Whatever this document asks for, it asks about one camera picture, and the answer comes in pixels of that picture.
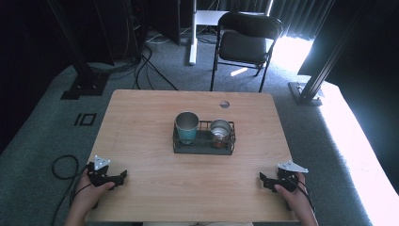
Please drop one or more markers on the black folding chair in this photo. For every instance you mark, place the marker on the black folding chair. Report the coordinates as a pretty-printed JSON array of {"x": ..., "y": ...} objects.
[{"x": 243, "y": 47}]

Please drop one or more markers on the person's left hand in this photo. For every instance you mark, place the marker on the person's left hand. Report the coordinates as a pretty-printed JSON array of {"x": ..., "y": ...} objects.
[{"x": 86, "y": 197}]

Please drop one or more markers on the brown metal cup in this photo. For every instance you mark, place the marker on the brown metal cup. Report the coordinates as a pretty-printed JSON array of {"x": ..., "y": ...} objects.
[{"x": 220, "y": 138}]

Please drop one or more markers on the dark computer tower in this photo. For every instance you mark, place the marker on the dark computer tower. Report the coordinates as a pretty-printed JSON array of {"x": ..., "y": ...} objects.
[{"x": 166, "y": 22}]

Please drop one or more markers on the person's right hand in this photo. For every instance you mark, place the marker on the person's right hand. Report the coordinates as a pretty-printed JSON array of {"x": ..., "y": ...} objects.
[{"x": 296, "y": 199}]

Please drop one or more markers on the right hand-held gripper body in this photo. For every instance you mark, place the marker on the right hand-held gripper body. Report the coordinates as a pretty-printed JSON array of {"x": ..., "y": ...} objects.
[{"x": 287, "y": 182}]

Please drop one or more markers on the black metal stand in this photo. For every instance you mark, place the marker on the black metal stand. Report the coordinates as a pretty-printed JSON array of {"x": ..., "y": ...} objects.
[
  {"x": 309, "y": 91},
  {"x": 84, "y": 82}
]

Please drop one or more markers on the teal metal cup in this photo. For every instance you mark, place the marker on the teal metal cup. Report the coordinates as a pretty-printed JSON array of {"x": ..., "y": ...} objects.
[{"x": 187, "y": 135}]

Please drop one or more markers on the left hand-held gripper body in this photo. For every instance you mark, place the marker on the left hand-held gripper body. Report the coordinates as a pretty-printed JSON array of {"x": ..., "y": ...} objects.
[{"x": 98, "y": 177}]

